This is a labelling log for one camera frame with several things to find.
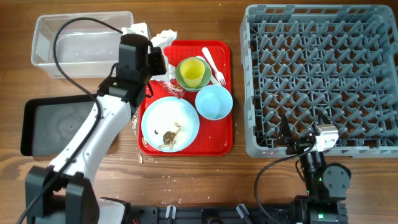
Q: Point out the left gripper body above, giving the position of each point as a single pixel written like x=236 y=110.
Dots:
x=156 y=62

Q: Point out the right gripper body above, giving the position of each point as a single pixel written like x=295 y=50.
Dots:
x=298 y=144

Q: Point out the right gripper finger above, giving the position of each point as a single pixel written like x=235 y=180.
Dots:
x=322 y=119
x=285 y=135

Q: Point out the red snack wrapper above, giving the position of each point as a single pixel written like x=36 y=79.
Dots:
x=172 y=87

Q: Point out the yellow plastic cup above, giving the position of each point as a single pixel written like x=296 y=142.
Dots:
x=192 y=71

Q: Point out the light blue bowl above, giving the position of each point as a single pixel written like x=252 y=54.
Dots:
x=214 y=102

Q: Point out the white napkin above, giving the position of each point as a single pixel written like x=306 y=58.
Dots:
x=163 y=40

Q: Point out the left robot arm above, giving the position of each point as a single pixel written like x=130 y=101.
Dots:
x=63 y=191

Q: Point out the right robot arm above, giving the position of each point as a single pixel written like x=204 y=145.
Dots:
x=326 y=183

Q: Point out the grey dishwasher rack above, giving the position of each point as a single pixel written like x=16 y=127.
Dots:
x=300 y=61

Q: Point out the green small bowl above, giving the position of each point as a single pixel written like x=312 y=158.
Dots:
x=204 y=82

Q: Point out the light blue plate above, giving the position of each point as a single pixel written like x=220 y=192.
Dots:
x=168 y=110

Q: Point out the white plastic spoon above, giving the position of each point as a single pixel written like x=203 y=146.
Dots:
x=213 y=79

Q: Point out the red serving tray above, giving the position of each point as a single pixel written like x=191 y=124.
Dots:
x=214 y=138

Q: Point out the white plastic fork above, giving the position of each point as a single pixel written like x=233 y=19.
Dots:
x=218 y=74

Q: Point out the clear plastic bin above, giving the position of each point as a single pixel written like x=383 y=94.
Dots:
x=85 y=49

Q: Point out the brown food scraps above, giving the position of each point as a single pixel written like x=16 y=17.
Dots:
x=168 y=134

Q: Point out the food crumb on table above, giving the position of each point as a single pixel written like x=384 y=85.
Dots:
x=140 y=159

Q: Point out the black plastic tray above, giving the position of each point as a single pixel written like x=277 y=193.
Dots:
x=49 y=124

